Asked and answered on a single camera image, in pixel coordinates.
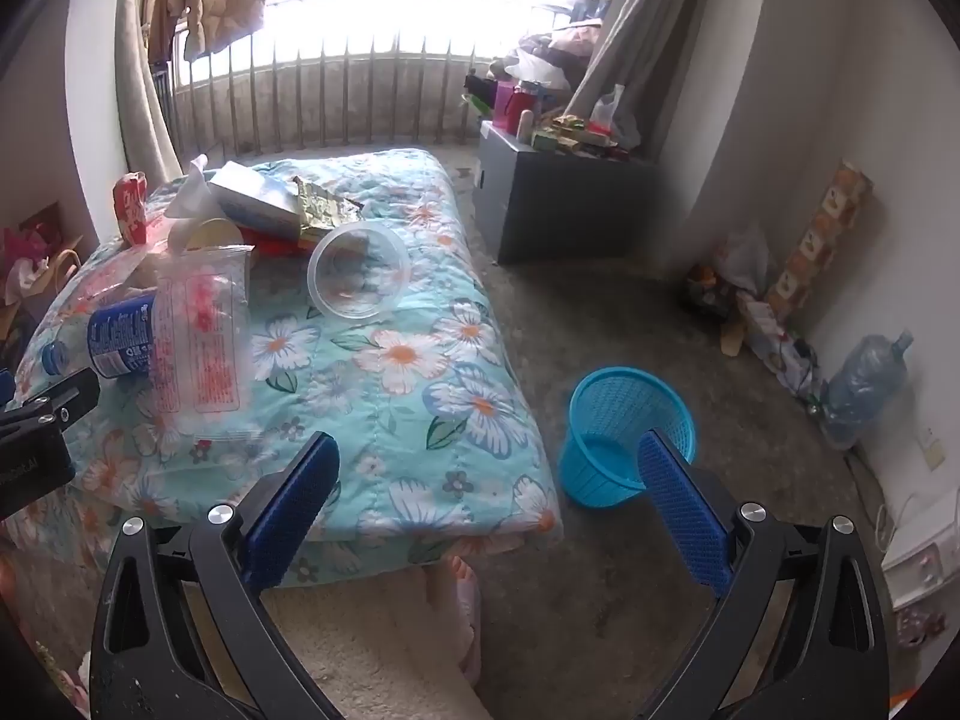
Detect printed paper bag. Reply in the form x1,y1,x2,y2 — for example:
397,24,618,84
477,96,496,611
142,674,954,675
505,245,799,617
739,292,822,391

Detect blue plastic wastebasket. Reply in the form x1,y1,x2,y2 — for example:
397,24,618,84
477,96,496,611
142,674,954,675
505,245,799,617
559,366,697,509

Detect magenta cup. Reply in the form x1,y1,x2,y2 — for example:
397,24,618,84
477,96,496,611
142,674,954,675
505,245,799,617
495,79,524,128

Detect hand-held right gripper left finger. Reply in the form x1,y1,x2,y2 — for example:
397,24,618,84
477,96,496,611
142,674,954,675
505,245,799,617
90,431,342,720

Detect clear round plastic container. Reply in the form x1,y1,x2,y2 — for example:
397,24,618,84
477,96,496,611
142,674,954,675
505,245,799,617
306,221,413,320

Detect pile of clothes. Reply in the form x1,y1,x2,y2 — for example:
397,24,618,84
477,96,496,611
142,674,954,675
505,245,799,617
491,22,601,87

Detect large clear water jug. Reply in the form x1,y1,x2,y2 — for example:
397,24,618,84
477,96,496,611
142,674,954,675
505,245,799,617
817,330,916,451

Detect crumpled clear plastic bag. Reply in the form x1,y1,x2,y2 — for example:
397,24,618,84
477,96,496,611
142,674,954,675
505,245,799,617
712,229,773,293

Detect tan paper gift bag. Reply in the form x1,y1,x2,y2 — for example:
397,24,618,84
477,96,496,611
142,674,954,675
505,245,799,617
46,249,85,302

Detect metal window railing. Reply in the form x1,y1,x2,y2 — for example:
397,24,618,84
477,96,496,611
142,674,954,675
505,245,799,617
154,0,571,162

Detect red plastic wrapper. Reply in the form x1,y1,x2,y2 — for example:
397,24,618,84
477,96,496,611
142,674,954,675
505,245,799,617
112,171,151,245

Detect grey cabinet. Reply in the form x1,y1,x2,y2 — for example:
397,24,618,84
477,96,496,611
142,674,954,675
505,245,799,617
471,120,661,267

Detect beige curtain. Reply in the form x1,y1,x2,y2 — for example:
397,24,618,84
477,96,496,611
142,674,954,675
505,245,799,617
112,0,185,181

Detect white drawer unit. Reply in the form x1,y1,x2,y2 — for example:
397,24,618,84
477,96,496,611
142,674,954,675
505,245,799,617
877,487,960,608

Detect floral teal blanket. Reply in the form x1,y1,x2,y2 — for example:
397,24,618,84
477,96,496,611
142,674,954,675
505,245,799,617
0,146,567,593

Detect white and blue cardboard box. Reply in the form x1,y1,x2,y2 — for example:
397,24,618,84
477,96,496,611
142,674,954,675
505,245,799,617
206,163,308,237

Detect tall patterned cardboard box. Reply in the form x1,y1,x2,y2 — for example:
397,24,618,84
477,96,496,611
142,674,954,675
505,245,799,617
765,160,875,316

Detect clear red-printed plastic bag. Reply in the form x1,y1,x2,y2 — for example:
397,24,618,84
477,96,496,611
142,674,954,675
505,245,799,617
150,244,260,440

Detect dark snack bags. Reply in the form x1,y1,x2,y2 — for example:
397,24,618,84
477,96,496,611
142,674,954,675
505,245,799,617
686,262,740,316

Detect green box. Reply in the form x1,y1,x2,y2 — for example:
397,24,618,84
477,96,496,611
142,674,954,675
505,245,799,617
531,127,593,151

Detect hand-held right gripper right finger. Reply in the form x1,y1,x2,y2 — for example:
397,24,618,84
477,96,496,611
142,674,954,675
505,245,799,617
637,427,893,720

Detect gold green snack wrapper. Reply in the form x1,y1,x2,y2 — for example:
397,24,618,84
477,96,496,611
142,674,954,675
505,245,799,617
291,175,366,241

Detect beige paper cup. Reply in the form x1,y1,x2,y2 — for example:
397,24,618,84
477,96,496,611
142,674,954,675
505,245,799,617
180,217,245,252

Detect blue-label plastic bottle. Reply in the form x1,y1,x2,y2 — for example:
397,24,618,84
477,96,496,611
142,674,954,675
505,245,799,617
39,291,162,380

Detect person's white fuzzy pants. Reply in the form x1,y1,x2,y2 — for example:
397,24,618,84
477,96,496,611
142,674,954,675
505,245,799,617
180,577,481,720

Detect white tissue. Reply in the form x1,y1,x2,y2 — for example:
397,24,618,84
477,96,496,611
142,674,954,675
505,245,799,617
163,154,218,218

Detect grey curtain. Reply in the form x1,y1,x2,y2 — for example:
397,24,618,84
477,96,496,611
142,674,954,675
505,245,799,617
562,0,713,143

